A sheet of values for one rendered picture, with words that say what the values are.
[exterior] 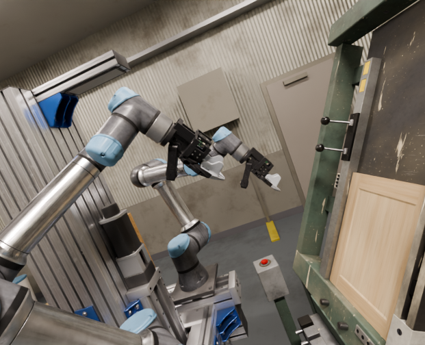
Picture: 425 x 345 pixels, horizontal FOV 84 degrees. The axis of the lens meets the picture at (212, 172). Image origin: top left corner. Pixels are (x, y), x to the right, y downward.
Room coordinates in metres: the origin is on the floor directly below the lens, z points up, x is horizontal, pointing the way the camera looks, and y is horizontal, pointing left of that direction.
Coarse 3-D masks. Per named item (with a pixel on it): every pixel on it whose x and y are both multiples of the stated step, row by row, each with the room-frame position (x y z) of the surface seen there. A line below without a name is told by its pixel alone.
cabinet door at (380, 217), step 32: (352, 192) 0.93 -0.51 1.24; (384, 192) 0.77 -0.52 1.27; (416, 192) 0.66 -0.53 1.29; (352, 224) 0.90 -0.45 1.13; (384, 224) 0.75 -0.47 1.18; (416, 224) 0.63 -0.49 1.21; (352, 256) 0.86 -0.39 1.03; (384, 256) 0.72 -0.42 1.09; (352, 288) 0.82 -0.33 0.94; (384, 288) 0.69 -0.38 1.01; (384, 320) 0.66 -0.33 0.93
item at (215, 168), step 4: (204, 164) 0.66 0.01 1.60; (208, 164) 0.66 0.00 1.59; (212, 164) 0.66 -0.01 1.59; (216, 164) 0.66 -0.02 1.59; (220, 164) 0.66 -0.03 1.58; (204, 168) 0.66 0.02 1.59; (208, 168) 0.66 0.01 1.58; (212, 168) 0.66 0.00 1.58; (216, 168) 0.66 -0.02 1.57; (220, 168) 0.66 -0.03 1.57; (212, 172) 0.67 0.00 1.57; (216, 172) 0.67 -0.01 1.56; (212, 176) 0.66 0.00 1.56; (216, 176) 0.67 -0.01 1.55; (220, 176) 0.69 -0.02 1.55
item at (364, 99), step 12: (372, 60) 0.96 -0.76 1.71; (372, 72) 0.96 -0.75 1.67; (360, 84) 1.00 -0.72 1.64; (372, 84) 0.96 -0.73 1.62; (360, 96) 0.99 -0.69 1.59; (372, 96) 0.96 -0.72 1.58; (360, 108) 0.97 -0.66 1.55; (360, 120) 0.96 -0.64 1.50; (360, 132) 0.96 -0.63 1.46; (360, 144) 0.96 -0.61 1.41; (348, 168) 0.96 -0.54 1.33; (348, 180) 0.96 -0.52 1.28; (336, 192) 1.01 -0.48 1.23; (336, 204) 0.99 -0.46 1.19; (336, 216) 0.98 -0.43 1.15; (336, 228) 0.97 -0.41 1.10; (336, 240) 0.97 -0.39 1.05; (324, 252) 1.00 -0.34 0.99; (324, 264) 0.99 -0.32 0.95; (324, 276) 0.97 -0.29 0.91
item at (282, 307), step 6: (276, 300) 1.18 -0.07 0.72; (282, 300) 1.18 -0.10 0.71; (276, 306) 1.18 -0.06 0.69; (282, 306) 1.18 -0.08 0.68; (282, 312) 1.18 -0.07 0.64; (288, 312) 1.18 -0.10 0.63; (282, 318) 1.18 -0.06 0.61; (288, 318) 1.18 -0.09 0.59; (288, 324) 1.18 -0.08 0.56; (294, 324) 1.18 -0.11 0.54; (288, 330) 1.18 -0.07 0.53; (294, 330) 1.18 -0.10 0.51; (288, 336) 1.18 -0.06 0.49; (294, 336) 1.18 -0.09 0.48; (294, 342) 1.18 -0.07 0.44; (300, 342) 1.18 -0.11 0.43
